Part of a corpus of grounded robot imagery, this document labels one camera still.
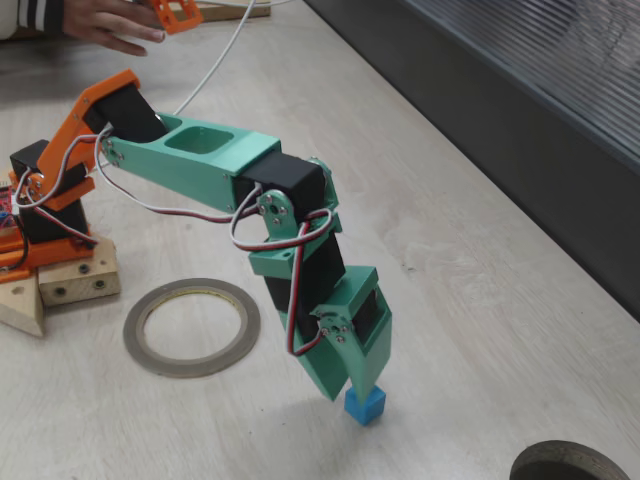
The person's bare hand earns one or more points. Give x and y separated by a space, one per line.
105 20

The orange board holder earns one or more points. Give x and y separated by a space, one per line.
7 260

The orange printed leader arm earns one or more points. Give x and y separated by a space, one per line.
175 15

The striped sleeve forearm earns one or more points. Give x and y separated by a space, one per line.
30 17

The frosted desk partition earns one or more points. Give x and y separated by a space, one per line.
550 125

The long wooden plank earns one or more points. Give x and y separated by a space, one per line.
80 280

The blue cube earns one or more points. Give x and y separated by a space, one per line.
367 407

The orange and teal robot arm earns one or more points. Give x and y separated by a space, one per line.
200 165

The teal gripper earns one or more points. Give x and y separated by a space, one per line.
376 334

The light wooden wedge block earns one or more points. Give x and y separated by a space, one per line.
20 310

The red controller board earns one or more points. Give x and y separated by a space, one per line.
4 200

